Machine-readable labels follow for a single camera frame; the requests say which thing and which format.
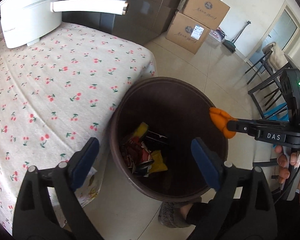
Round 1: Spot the yellow snack bag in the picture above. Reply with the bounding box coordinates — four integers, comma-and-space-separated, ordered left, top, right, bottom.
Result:
126, 122, 168, 177

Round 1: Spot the dark brown trash bin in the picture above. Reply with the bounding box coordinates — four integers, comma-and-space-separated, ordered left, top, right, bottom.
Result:
110, 77, 228, 202

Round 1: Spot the person's right hand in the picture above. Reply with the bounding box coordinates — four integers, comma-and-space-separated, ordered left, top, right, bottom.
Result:
274, 144, 300, 205

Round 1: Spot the black chair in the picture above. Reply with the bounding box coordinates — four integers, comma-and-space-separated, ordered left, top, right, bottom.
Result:
245, 42, 291, 120

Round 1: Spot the cardboard box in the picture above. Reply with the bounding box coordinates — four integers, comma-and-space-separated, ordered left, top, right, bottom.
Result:
166, 12, 211, 54
181, 0, 230, 30

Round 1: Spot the cherry print tablecloth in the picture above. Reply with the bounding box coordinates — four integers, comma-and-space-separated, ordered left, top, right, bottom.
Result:
0, 23, 155, 232

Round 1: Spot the white electric cooking pot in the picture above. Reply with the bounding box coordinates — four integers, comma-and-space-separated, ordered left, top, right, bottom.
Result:
0, 0, 128, 49

